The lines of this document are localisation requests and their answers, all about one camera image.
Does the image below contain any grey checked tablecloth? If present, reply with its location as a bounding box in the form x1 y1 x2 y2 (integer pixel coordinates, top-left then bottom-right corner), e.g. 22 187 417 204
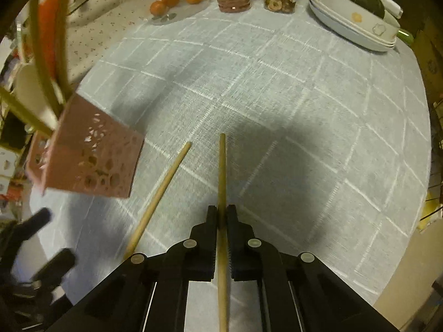
29 0 433 332

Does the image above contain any white printed oval dish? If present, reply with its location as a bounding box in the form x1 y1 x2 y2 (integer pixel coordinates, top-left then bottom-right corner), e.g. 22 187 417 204
318 0 401 42

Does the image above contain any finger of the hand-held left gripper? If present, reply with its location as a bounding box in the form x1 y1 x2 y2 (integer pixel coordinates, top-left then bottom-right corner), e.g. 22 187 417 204
21 208 52 241
31 249 76 287

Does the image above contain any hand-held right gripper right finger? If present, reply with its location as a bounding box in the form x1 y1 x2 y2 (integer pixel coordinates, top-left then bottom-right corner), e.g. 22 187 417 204
226 205 398 332

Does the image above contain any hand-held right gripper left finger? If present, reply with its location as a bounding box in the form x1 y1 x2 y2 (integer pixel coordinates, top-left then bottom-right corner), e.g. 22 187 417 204
45 206 218 332

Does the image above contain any white floral cloth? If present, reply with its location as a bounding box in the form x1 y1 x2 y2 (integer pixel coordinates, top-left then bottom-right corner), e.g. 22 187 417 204
66 0 208 84

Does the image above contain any orange utensil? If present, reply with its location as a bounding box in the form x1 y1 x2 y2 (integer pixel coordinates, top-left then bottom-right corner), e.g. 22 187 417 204
37 0 67 78

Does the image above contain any cardboard box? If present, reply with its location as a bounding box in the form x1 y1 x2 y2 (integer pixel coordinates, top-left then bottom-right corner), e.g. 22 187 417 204
413 17 443 111

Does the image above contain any pink perforated utensil holder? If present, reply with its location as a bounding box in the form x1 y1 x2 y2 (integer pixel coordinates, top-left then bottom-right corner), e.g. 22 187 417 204
26 94 145 199

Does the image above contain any white spoon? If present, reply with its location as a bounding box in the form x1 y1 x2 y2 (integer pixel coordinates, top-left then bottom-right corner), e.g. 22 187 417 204
14 63 59 126

